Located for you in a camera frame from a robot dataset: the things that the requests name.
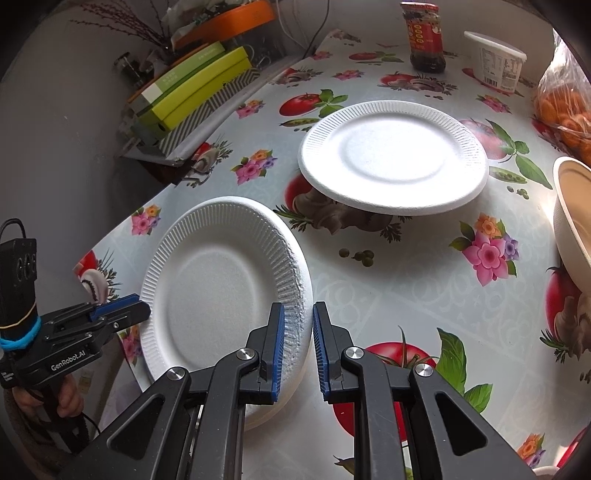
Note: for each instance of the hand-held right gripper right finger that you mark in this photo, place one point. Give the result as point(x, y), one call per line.
point(319, 355)

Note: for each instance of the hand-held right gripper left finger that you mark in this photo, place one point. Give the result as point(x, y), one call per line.
point(275, 355)

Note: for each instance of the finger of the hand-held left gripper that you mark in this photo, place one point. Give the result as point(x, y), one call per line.
point(117, 311)

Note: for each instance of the white foam plate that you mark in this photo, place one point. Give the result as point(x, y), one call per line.
point(392, 157)
point(217, 286)

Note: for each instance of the large beige paper bowl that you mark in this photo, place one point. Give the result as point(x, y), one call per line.
point(575, 221)

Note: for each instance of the person's left forearm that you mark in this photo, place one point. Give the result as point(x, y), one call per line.
point(11, 429)

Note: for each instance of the person's left hand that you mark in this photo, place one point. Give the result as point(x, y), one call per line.
point(71, 399)

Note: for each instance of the vegetable print tablecloth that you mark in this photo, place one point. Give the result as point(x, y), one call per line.
point(406, 286)

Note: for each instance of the striped flat box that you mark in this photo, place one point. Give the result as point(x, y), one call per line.
point(207, 115)

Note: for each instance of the green and striped boxes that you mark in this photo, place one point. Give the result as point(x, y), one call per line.
point(198, 87)

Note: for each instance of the white and green box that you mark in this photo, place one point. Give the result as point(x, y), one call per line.
point(180, 69)

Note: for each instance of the dried twig bunch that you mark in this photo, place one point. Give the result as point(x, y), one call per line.
point(124, 21)

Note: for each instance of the orange round tray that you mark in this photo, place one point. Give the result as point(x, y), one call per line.
point(226, 21)

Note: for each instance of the dark sauce jar red label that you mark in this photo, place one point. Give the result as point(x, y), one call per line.
point(422, 41)

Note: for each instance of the white plastic tub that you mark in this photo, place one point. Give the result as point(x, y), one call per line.
point(496, 64)

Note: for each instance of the clear bag of oranges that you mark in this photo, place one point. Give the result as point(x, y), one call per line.
point(565, 106)

